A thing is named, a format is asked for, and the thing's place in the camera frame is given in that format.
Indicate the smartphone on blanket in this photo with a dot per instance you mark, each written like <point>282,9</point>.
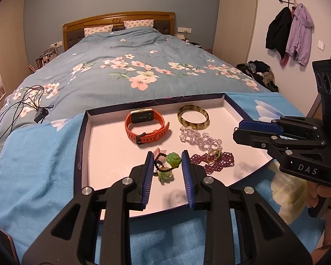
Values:
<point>7,242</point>

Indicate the pile of dark clothes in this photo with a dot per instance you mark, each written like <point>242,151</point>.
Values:
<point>260,72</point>

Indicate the black ring green stone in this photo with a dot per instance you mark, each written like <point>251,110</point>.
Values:
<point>173,159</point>

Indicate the black wall coat hook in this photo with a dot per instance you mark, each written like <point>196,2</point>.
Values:
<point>289,3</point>

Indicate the right patterned pillow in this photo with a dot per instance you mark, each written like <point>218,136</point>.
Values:
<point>137,23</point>

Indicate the gold ring green stone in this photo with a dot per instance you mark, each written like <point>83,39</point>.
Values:
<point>213,155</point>

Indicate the white wall light switch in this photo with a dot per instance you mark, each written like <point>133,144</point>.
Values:
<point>321,45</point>

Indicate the blue floral duvet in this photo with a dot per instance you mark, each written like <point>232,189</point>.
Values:
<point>110,68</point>

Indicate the light blue floral blanket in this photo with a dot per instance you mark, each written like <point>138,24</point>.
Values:
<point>43,166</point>

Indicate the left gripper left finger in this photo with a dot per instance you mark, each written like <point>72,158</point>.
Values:
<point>92,216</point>

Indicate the purple hanging jacket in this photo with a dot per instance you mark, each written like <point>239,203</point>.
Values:
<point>299,43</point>

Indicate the orange smart watch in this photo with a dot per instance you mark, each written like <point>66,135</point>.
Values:
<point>145,126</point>

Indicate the navy blue tray box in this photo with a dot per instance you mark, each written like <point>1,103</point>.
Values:
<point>105,154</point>

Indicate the olive horn bangle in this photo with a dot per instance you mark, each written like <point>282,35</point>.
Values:
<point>193,116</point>

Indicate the black hanging jacket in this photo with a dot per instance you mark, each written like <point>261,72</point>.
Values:
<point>278,32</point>

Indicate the patterned pillow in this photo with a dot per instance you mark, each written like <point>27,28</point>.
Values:
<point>93,30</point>
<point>137,23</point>

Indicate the person's right hand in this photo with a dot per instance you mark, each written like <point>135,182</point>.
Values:
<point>314,192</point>

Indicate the left patterned pillow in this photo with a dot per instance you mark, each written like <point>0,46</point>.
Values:
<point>93,30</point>

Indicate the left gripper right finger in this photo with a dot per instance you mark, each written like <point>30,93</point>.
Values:
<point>239,222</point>

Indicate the wooden headboard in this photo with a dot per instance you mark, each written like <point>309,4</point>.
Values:
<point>73,32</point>

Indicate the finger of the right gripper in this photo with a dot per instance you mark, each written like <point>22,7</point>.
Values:
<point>271,141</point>
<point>264,125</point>

